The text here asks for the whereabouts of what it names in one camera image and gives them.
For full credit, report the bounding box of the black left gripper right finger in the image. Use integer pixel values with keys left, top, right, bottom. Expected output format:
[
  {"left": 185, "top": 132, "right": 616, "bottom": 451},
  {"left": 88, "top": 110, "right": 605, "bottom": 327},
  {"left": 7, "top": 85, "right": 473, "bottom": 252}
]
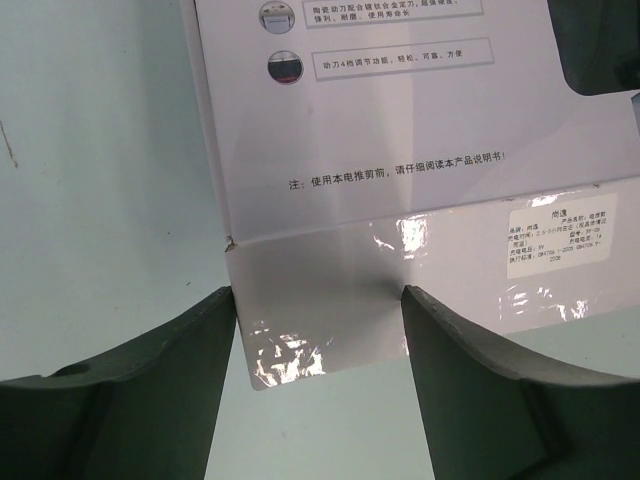
[{"left": 401, "top": 286, "right": 639, "bottom": 479}]

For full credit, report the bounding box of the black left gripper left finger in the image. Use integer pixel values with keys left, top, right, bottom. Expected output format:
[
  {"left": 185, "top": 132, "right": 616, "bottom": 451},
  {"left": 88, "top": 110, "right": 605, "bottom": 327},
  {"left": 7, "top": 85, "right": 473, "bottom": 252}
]
[{"left": 1, "top": 287, "right": 236, "bottom": 479}]

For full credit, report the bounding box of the white box with black tray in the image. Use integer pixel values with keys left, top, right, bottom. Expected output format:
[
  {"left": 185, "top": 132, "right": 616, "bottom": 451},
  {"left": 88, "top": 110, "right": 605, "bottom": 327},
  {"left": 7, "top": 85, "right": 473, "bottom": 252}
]
[{"left": 181, "top": 0, "right": 639, "bottom": 391}]

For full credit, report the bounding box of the silver black hair clipper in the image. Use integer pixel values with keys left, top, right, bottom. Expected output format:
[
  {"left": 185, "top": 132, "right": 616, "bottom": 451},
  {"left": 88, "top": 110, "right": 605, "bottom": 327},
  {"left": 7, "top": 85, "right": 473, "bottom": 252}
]
[{"left": 547, "top": 0, "right": 639, "bottom": 96}]

